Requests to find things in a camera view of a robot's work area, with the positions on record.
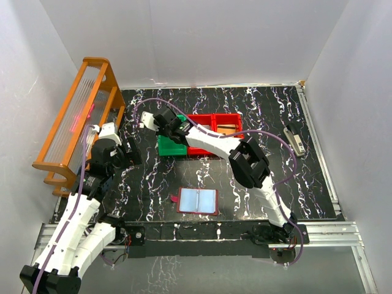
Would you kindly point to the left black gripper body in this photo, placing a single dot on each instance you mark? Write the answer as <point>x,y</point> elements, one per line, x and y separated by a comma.
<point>132,151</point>

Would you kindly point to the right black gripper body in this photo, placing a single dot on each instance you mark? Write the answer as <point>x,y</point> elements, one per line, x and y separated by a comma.
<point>165,117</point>

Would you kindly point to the red leather card holder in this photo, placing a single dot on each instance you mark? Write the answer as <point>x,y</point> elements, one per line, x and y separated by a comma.
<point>196,201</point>

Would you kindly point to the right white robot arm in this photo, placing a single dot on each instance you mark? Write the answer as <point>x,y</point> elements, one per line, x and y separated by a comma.
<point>249,164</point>

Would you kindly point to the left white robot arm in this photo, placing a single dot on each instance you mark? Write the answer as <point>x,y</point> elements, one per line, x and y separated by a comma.
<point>71,250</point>

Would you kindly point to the green plastic bin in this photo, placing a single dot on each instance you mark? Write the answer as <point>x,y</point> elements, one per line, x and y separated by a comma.
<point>168,147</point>

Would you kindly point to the red bin left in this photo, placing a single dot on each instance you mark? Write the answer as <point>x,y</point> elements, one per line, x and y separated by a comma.
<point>207,121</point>

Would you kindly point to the red bin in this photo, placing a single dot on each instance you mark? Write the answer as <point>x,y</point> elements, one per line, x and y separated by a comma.
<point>207,121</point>
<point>228,118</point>

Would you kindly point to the orange wooden rack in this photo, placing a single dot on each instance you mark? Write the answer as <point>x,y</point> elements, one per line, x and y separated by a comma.
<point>94,98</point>

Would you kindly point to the red bin right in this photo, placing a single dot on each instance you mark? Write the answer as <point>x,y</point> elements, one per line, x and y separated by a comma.
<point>228,118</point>

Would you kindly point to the black grey stapler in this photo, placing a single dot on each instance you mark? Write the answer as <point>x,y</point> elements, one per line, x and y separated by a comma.
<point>293,136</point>

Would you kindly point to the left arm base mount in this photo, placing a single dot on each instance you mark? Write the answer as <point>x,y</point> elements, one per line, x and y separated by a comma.
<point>118,250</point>

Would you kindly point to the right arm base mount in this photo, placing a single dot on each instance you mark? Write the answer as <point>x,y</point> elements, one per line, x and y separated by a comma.
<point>281,242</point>

